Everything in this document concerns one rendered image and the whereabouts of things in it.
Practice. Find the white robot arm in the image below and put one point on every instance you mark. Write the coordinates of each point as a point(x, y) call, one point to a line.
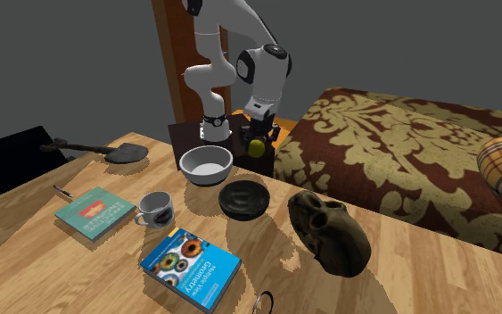
point(213, 74)

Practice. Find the yellow-green ball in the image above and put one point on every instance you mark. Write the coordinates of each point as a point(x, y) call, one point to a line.
point(256, 148)

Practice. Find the white mug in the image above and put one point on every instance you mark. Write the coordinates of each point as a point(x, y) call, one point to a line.
point(157, 211)

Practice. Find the teal book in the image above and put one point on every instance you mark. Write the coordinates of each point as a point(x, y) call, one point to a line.
point(94, 213)

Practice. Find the black round dish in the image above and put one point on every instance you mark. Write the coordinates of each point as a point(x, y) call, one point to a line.
point(244, 200)

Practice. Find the brown wooden door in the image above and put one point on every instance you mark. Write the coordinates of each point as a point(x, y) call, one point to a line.
point(176, 52)

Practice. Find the black pen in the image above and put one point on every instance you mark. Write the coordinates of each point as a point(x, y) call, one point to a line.
point(62, 191)

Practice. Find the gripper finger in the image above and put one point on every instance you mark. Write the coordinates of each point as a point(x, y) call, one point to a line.
point(275, 132)
point(245, 134)

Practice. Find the brown patterned sofa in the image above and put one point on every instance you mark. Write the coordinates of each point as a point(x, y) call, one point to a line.
point(385, 148)

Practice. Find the light wooden table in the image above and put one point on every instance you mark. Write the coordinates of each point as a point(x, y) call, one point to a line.
point(428, 278)

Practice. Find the blue book with eye pictures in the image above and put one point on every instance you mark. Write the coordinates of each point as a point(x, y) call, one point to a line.
point(189, 267)

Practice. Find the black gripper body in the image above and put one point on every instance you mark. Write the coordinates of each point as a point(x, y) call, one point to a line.
point(262, 124)

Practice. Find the dark grey shovel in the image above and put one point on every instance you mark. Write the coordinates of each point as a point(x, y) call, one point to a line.
point(126, 153)

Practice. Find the dark brown skull figure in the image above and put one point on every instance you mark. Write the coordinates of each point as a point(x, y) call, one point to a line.
point(333, 237)

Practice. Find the white bowl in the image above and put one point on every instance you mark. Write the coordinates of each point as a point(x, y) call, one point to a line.
point(205, 167)

